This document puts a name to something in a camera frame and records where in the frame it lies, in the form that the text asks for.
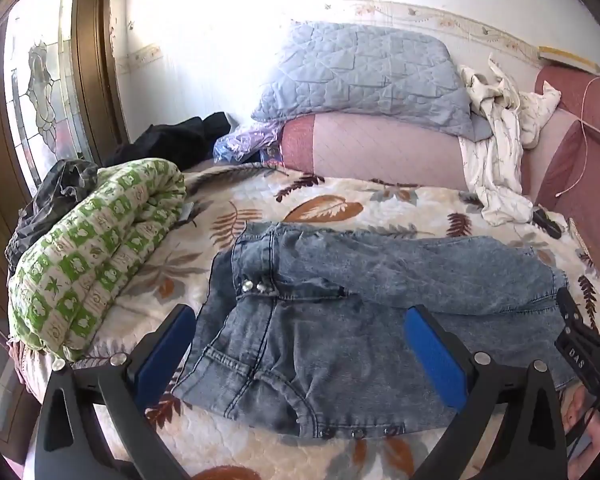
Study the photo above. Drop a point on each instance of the white floral cloth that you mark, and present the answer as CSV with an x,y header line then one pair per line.
x,y
500,160

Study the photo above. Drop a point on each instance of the leaf print bed blanket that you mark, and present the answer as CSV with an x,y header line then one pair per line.
x,y
330,200

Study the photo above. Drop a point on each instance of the black clothing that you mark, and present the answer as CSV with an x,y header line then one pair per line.
x,y
170,140

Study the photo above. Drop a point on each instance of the dark grey clothing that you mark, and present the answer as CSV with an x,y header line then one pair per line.
x,y
45,200

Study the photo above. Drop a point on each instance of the blue denim pants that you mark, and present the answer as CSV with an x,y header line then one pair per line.
x,y
330,310

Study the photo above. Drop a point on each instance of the small black device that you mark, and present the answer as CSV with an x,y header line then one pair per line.
x,y
547,222

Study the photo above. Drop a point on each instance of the purple plastic bag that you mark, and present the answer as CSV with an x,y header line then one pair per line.
x,y
245,145

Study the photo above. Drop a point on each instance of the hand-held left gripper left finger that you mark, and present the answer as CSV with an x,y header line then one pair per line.
x,y
165,355

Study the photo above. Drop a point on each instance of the green checkered rolled quilt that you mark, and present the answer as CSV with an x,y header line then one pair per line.
x,y
105,260

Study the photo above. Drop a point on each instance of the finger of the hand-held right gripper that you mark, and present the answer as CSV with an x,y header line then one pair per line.
x,y
572,312

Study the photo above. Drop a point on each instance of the wooden door frame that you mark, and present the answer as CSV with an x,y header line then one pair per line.
x,y
95,60

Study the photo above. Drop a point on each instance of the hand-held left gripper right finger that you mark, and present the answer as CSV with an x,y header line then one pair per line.
x,y
437,360

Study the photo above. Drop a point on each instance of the grey quilted pillow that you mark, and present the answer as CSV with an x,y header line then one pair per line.
x,y
360,75

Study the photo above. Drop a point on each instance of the stained glass door panel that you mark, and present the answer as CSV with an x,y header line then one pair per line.
x,y
42,85

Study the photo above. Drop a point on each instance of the dark pink side cushion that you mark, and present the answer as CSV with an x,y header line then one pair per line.
x,y
585,160

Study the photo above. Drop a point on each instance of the person's right hand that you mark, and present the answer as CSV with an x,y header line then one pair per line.
x,y
592,432

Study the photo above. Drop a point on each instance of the yellow flat board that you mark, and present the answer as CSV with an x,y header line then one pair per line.
x,y
570,59

